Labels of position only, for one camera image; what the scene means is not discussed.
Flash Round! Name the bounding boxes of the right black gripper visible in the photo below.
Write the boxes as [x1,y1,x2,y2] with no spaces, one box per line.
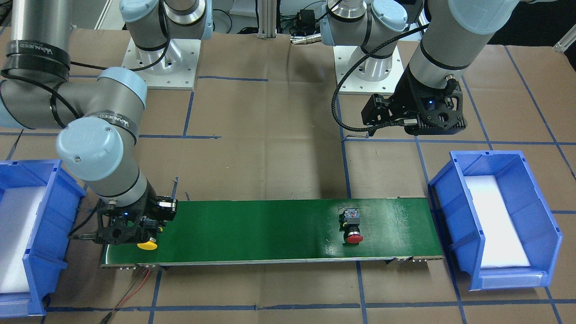
[99,184,178,243]

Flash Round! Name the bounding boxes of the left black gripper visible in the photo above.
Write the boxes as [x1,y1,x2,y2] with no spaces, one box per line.
[361,67,432,131]

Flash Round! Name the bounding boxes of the yellow push button switch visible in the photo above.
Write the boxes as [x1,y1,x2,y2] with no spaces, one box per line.
[136,226,164,251]

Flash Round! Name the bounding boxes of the red push button switch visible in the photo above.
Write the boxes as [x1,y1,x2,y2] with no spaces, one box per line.
[339,208,364,244]

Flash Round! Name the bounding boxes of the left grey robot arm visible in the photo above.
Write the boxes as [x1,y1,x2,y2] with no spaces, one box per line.
[320,0,518,136]

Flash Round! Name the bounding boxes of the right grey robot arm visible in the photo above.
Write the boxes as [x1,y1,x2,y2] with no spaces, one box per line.
[1,0,212,250]

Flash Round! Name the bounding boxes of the green conveyor belt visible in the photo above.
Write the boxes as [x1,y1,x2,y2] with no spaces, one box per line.
[101,197,443,267]

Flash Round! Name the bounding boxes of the blue plastic bin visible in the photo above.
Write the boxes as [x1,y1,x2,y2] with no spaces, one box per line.
[0,159,86,318]
[430,150,563,291]

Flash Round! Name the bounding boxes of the black power adapter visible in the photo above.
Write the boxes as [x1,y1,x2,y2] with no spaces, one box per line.
[293,9,315,36]

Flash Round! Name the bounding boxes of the white foam pad bin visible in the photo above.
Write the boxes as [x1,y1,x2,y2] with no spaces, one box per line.
[0,186,46,293]
[464,175,530,269]

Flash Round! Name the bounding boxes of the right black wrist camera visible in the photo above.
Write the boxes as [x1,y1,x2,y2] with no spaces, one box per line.
[67,198,146,245]

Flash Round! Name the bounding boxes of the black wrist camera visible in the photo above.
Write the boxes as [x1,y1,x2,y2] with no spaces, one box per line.
[67,198,146,245]
[405,74,467,136]

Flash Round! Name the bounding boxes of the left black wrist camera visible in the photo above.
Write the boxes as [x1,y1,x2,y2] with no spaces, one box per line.
[405,74,467,136]

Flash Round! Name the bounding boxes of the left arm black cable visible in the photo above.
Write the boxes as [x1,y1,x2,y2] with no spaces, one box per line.
[331,22,428,134]

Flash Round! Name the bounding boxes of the red black conveyor wires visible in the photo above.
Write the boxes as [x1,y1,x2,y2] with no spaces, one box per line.
[99,266,153,324]

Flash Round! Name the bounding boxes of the aluminium extrusion post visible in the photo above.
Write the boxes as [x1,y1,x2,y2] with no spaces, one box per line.
[256,0,280,39]

